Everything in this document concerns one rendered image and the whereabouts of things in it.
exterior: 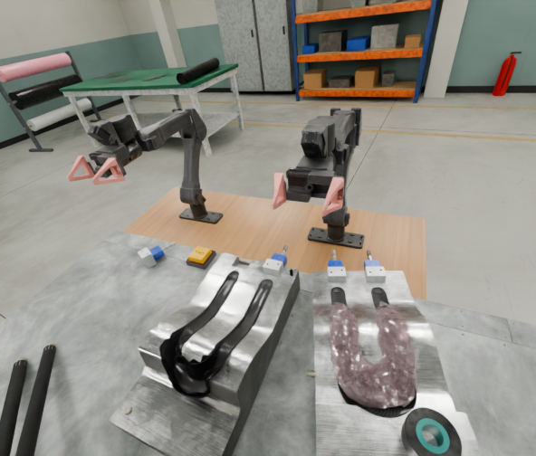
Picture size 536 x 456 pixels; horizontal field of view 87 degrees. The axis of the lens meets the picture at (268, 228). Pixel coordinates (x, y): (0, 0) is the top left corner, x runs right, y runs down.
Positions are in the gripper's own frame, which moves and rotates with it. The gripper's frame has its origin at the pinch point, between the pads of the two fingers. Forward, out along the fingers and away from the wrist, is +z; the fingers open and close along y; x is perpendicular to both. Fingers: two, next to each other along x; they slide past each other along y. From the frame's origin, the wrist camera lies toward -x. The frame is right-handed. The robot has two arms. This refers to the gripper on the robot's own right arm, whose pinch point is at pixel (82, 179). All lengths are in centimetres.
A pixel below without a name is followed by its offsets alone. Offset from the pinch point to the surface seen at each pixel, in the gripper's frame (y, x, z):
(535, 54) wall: 237, 77, -522
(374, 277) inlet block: 75, 33, -16
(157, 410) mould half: 37, 34, 33
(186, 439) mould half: 46, 34, 35
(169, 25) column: -405, -11, -564
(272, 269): 48, 29, -7
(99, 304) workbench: -6.8, 39.9, 13.8
